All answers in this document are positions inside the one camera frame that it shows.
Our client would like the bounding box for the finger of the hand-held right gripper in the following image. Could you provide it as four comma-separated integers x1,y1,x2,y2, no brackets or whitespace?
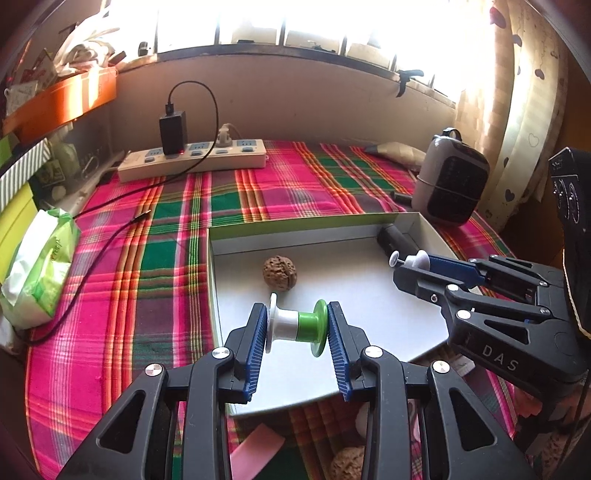
393,265,566,324
427,255,565,301

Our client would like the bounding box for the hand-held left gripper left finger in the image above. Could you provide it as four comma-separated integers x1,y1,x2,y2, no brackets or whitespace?
55,302,269,480

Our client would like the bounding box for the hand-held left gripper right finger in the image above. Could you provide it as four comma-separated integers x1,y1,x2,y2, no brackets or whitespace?
327,301,539,480

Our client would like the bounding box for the small white bobbin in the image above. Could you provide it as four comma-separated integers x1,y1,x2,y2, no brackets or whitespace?
389,250,431,273

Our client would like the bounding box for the green and white spool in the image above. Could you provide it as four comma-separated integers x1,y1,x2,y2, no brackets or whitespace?
265,293,329,358

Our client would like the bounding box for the white cardboard box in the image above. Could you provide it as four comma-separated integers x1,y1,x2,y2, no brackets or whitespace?
206,211,455,418

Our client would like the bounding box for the pink plastic piece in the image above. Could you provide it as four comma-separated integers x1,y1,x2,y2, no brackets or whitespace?
229,425,284,478

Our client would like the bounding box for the brown walnut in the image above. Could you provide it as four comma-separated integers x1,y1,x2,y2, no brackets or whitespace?
329,445,370,480
263,256,297,292

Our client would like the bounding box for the black device with clear cap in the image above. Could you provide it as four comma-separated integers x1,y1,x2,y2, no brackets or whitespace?
376,224,416,259

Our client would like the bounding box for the grey space heater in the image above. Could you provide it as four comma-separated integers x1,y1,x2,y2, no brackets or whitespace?
411,128,490,227

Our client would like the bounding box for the plaid blanket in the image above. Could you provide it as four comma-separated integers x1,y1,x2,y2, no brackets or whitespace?
25,138,520,480

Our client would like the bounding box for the cream heart print curtain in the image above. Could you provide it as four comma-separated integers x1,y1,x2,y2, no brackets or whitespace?
455,0,571,232

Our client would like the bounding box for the white power strip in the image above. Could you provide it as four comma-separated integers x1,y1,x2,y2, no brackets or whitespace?
117,138,269,184

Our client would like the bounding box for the green tissue pack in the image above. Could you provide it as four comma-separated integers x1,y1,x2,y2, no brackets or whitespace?
0,208,81,329

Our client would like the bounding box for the clear plastic organizer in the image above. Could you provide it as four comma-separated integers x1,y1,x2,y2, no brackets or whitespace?
46,134,121,204

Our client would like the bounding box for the yellow-green box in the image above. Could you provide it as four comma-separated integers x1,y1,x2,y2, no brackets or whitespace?
0,187,40,284

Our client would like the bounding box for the green striped box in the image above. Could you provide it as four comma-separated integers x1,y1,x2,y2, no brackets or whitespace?
0,141,51,210

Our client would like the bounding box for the orange box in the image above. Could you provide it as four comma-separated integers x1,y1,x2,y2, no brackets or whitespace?
2,67,118,144

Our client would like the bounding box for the white plastic bag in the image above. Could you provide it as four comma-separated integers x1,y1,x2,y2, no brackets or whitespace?
53,9,127,75

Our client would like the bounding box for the black window handle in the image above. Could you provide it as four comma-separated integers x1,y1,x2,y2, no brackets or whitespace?
394,69,424,99

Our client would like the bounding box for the black charger with cable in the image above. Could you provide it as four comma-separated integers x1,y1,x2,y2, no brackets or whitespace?
25,82,219,346

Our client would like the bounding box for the window with black frame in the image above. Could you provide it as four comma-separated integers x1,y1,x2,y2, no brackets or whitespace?
152,0,462,109

